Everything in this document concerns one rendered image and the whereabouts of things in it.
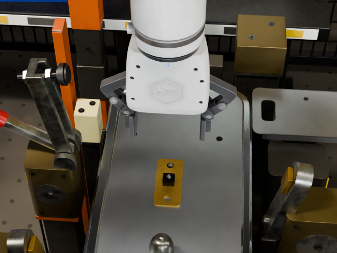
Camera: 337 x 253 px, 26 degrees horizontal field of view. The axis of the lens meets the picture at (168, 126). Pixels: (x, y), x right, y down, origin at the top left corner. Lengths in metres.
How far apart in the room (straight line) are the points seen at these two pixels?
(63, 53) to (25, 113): 0.58
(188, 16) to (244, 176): 0.35
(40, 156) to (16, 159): 0.47
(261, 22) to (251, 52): 0.06
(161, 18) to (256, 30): 0.44
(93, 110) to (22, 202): 0.42
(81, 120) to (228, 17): 0.35
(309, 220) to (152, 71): 0.29
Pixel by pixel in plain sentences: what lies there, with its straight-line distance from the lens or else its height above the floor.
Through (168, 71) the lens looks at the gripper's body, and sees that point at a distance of 0.85.
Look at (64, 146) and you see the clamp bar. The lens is 0.99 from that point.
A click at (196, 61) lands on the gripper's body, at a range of 0.84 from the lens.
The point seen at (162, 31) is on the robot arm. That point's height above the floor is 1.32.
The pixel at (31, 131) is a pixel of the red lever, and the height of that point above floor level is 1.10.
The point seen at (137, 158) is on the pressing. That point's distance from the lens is 1.08.
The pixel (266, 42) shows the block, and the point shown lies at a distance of 1.18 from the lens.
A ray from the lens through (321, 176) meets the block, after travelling 1.11.
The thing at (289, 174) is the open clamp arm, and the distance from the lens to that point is 0.94.
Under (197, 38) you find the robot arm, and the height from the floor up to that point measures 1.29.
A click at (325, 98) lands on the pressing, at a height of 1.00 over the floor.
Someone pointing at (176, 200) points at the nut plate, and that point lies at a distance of 1.03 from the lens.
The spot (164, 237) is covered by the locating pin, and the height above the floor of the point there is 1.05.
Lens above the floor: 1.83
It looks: 48 degrees down
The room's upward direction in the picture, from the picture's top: straight up
